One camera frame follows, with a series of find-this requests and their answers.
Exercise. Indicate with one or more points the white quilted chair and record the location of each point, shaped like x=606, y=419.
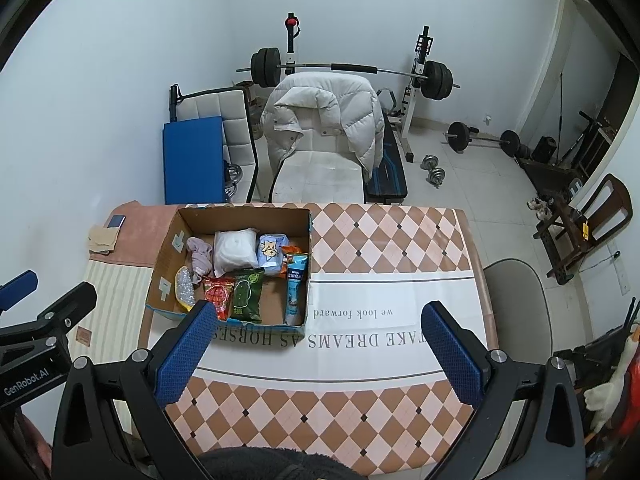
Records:
x=235, y=110

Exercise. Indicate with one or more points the blue and white tube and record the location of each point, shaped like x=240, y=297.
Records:
x=295, y=290

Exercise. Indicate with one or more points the white shoe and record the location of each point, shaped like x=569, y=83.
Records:
x=544, y=208
x=533, y=205

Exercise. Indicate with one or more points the cardboard box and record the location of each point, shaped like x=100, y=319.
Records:
x=272, y=307

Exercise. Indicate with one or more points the checkered printed tablecloth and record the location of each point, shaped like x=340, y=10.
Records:
x=350, y=410

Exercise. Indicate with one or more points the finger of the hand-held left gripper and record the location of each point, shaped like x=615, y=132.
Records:
x=75, y=300
x=20, y=287

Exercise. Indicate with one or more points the red snack packet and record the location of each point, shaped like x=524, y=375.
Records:
x=220, y=295

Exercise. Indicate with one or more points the black metal frame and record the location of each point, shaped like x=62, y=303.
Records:
x=595, y=135

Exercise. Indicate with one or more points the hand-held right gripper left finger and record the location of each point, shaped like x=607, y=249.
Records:
x=185, y=355

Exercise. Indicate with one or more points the yellow and silver packet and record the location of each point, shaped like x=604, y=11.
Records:
x=184, y=285

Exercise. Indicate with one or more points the white puffer jacket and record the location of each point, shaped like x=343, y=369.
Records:
x=320, y=105

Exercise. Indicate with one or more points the light blue tissue packet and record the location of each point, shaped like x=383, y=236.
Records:
x=271, y=252

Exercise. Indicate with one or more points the orange snack packet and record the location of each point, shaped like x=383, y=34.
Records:
x=291, y=249

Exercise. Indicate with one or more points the short barbell with black plates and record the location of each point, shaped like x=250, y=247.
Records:
x=457, y=135

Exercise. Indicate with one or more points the purple sock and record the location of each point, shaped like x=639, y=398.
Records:
x=200, y=255

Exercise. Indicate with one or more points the long barbell with black plates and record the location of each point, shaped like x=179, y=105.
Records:
x=350, y=66

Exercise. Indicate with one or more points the brown wooden chair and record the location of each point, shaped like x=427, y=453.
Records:
x=612, y=200

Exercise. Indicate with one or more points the blue smartphone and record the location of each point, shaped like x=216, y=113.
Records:
x=116, y=222

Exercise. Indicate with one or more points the beige striped mat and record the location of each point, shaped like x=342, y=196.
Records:
x=115, y=300

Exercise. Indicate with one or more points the white soft packet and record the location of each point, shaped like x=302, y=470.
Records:
x=235, y=250

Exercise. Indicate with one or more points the chrome weight plates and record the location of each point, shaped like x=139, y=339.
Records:
x=232, y=177

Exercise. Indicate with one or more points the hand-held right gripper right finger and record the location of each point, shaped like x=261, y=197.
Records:
x=452, y=355

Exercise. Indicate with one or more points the white goose plush toy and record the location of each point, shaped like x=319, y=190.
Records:
x=612, y=385

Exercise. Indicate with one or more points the dark low table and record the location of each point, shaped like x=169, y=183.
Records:
x=550, y=177

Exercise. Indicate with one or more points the white weight bench with rack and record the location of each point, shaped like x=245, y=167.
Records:
x=387, y=175

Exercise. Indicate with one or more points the blue foam board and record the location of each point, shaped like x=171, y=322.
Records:
x=192, y=160

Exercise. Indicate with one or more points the black speaker box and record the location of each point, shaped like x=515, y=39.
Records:
x=544, y=149

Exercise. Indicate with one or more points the dark green snack packet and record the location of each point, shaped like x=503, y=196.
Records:
x=246, y=295

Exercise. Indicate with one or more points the folded beige cloth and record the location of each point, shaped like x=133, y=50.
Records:
x=103, y=240

